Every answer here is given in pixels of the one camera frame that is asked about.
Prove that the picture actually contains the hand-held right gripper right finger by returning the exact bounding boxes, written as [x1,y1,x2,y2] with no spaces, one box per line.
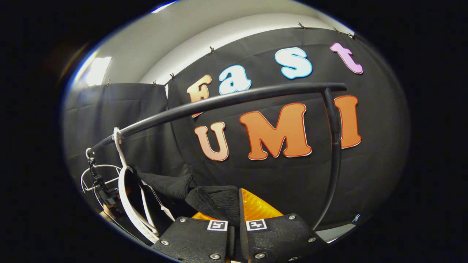
[239,188,327,263]

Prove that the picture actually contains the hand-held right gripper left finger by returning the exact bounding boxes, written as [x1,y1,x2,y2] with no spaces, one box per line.
[151,211,235,263]

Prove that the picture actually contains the white clothes hanger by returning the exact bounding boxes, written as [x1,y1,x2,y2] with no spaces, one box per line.
[113,127,176,244]

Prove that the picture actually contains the black knit cardigan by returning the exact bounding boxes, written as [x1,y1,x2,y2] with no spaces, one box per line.
[137,172,242,227]

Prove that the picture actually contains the empty white plastic hanger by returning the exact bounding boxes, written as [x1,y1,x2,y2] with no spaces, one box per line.
[80,148,121,194]

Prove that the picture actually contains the black backdrop cloth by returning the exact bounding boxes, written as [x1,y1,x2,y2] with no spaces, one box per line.
[62,27,411,234]

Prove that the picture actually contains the black garment rack rail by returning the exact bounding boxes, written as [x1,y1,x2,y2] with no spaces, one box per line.
[86,82,347,230]

